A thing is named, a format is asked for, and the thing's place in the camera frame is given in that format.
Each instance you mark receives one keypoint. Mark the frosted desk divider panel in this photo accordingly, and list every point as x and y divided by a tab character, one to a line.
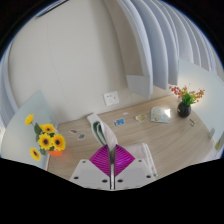
20	140
208	96

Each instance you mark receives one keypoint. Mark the red and orange flower sprig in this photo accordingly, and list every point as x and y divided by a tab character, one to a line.
188	96

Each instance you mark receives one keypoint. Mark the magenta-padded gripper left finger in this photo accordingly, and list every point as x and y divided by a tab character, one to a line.
96	170

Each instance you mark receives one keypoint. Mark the tiny white sticker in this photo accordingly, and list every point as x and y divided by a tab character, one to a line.
125	113

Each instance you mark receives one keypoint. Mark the white ceiling lamp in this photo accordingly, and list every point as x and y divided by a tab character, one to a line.
51	8

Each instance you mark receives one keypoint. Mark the small pink sticker card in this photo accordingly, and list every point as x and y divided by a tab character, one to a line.
73	131

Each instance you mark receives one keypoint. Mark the small blue picture card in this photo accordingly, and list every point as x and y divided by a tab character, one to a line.
119	122

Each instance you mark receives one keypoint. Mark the artificial sunflower bouquet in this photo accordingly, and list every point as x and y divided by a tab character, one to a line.
50	140

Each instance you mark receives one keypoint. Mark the black round vase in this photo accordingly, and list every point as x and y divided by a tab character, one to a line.
184	110

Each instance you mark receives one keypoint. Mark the orange round vase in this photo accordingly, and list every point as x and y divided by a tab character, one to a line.
55	153

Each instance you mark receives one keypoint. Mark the beige towel with green stripe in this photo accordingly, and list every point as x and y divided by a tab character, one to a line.
107	135

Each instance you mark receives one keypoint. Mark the fan-shaped printed booklet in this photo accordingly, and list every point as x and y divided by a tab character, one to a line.
159	115

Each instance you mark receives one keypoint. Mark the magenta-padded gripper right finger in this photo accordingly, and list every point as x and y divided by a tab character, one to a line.
128	170

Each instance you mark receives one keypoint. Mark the yellow-green sticker card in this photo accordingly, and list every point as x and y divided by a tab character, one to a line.
141	117

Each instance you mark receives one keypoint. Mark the white wall socket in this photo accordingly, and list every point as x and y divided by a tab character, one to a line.
111	98

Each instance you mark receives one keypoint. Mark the white panel clamp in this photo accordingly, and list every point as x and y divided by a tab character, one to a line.
212	133

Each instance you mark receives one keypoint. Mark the small white box device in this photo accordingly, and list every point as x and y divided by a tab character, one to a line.
92	117

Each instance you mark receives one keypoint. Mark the light grey pleated curtain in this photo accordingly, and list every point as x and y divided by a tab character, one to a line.
6	93
160	40

